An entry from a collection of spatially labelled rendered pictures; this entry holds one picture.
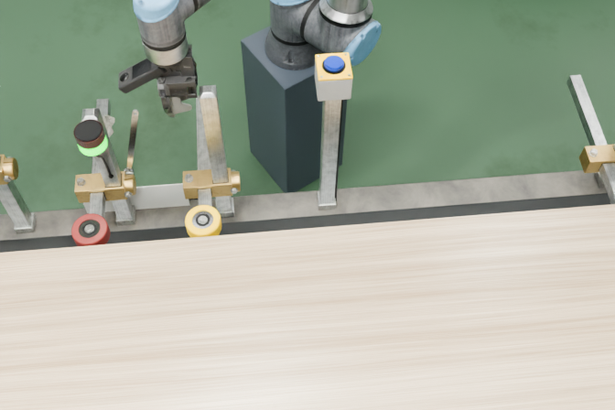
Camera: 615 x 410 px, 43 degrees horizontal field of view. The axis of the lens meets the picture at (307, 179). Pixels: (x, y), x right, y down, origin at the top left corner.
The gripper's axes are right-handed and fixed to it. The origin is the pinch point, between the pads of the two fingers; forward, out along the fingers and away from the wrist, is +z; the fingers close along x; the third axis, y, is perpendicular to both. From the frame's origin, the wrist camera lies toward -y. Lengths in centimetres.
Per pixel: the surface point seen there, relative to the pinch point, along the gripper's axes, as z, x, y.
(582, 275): 11, -44, 87
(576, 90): 19, 14, 105
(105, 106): 15.1, 15.6, -18.2
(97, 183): 14.0, -8.5, -18.8
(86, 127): -11.5, -11.9, -15.5
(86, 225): 10.7, -21.8, -19.8
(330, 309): 11, -47, 32
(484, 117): 101, 69, 109
